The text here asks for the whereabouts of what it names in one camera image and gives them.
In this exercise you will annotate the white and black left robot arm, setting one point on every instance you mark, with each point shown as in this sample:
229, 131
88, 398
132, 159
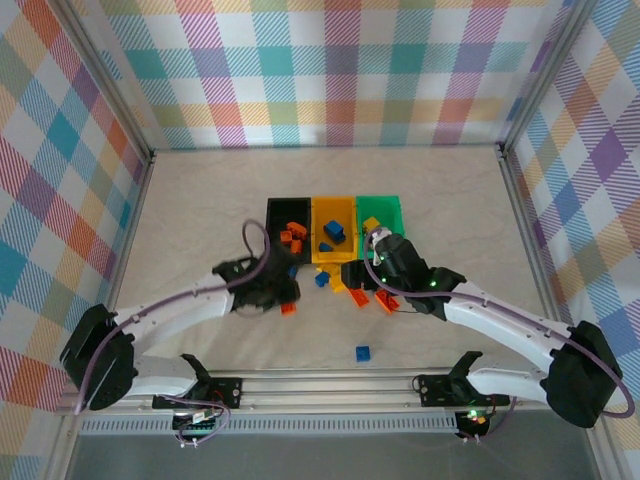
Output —
175, 312

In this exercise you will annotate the black plastic container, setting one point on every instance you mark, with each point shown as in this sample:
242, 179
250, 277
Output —
277, 220

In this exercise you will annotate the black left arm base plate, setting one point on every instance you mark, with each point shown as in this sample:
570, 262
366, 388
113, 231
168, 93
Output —
230, 390

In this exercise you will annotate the aluminium frame post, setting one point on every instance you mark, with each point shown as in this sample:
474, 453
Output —
112, 85
542, 75

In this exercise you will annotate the large orange lego brick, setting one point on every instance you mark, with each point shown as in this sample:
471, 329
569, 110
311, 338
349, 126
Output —
388, 302

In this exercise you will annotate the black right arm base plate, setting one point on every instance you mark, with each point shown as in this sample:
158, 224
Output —
435, 390

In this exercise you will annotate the long blue lego brick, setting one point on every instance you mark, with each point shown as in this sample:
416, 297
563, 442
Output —
334, 231

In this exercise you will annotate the yellow plastic container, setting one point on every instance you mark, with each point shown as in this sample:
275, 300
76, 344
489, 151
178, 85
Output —
350, 220

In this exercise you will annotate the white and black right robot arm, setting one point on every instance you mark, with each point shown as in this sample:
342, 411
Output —
500, 315

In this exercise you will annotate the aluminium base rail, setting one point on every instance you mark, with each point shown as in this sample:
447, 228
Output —
325, 395

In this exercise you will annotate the aluminium table side rail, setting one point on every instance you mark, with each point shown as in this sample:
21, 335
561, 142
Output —
118, 250
530, 225

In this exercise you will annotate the green plastic container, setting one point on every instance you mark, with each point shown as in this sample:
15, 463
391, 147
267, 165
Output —
387, 210

